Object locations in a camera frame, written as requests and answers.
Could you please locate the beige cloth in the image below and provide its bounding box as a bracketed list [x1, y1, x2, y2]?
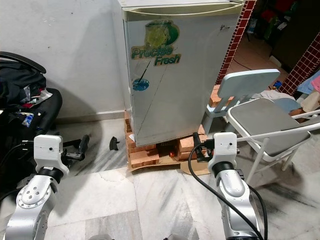
[260, 90, 293, 101]

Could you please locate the small black plastic piece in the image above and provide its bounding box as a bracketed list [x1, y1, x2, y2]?
[109, 136, 121, 151]

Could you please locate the black office chair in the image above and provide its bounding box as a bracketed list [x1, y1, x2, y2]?
[0, 51, 63, 151]

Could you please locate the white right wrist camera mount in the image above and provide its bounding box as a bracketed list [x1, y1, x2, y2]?
[207, 132, 238, 173]

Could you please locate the silver mini fridge cabinet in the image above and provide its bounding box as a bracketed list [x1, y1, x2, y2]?
[116, 0, 247, 143]

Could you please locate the white folding chair grey seat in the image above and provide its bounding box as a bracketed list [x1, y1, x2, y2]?
[225, 97, 320, 183]

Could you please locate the orange brick stack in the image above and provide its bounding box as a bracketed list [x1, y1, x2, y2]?
[209, 85, 226, 108]

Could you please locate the blue cloth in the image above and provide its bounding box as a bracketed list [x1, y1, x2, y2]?
[296, 72, 318, 96]

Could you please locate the red brick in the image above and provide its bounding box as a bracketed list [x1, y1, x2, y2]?
[178, 134, 206, 151]
[129, 150, 161, 170]
[172, 149, 197, 161]

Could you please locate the black clothes pile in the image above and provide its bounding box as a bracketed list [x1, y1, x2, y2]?
[0, 60, 48, 106]

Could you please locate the blue white packet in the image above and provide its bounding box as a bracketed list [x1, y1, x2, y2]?
[21, 112, 35, 128]

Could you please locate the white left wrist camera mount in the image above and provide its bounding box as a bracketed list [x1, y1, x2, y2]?
[34, 134, 70, 176]

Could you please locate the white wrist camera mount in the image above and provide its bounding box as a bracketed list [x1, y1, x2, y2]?
[207, 132, 238, 173]
[34, 134, 70, 176]

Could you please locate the light blue plastic chair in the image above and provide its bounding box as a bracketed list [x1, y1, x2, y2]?
[202, 69, 301, 133]

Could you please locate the pink cloth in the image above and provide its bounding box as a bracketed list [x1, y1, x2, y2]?
[311, 70, 320, 93]

